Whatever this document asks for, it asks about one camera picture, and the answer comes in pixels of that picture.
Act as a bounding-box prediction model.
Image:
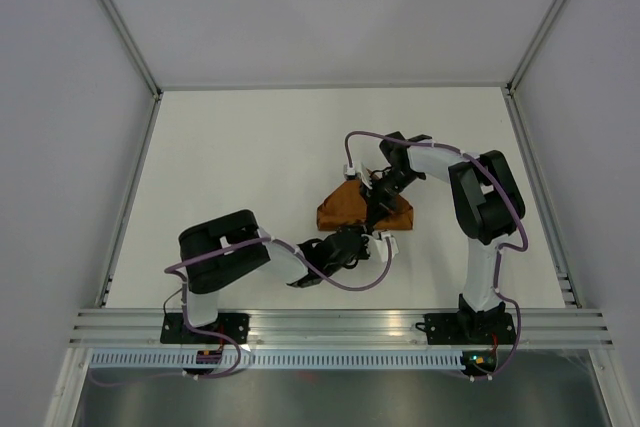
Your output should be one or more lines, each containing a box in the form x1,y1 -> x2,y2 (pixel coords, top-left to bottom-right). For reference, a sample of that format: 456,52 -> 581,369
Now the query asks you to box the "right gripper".
360,170 -> 421,225

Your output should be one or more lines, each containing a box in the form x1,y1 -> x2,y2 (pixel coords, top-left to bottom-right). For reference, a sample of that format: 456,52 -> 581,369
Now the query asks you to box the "brown cloth napkin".
316,179 -> 414,232

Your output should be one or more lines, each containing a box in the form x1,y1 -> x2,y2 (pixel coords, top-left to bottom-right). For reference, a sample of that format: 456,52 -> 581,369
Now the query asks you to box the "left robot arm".
176,210 -> 370,343

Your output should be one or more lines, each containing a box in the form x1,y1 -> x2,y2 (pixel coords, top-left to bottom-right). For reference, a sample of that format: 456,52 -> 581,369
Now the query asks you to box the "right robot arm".
361,132 -> 526,345

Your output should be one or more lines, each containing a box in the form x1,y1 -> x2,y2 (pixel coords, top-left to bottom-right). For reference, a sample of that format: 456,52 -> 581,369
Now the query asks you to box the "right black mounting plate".
414,313 -> 516,346

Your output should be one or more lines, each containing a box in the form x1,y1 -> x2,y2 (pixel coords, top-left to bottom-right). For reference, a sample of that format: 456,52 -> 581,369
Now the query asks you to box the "black mounting plate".
160,313 -> 250,345
414,313 -> 516,346

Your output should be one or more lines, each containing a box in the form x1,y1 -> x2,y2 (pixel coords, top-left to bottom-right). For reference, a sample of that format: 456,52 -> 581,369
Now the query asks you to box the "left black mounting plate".
160,313 -> 250,345

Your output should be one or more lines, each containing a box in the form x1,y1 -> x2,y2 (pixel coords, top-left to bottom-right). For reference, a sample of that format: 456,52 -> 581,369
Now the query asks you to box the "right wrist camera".
343,161 -> 372,190

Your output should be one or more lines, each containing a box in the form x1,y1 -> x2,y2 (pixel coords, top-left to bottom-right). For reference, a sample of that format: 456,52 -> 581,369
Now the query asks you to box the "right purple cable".
343,130 -> 530,383

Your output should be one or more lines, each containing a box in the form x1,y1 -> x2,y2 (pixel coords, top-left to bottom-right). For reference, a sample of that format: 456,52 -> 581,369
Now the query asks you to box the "purple cable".
343,130 -> 530,383
89,236 -> 394,388

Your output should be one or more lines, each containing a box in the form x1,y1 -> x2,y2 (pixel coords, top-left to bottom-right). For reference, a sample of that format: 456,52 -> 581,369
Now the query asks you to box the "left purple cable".
89,236 -> 394,388

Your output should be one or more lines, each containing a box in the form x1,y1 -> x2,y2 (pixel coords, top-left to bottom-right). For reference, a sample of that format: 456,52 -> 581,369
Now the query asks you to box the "right aluminium frame post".
504,0 -> 601,96

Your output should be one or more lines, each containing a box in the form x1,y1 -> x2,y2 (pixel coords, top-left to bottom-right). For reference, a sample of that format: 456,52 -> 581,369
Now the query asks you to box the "aluminium frame post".
504,0 -> 601,96
67,0 -> 164,98

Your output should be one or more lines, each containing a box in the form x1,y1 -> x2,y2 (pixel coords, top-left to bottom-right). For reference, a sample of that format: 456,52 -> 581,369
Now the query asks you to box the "aluminium front rail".
68,308 -> 613,350

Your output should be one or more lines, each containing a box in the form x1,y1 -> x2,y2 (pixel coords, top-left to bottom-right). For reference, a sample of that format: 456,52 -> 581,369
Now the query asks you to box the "slotted cable duct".
90,349 -> 464,370

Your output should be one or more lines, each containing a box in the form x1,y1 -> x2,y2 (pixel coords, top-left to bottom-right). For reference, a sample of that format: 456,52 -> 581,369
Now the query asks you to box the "left aluminium frame post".
67,0 -> 164,98

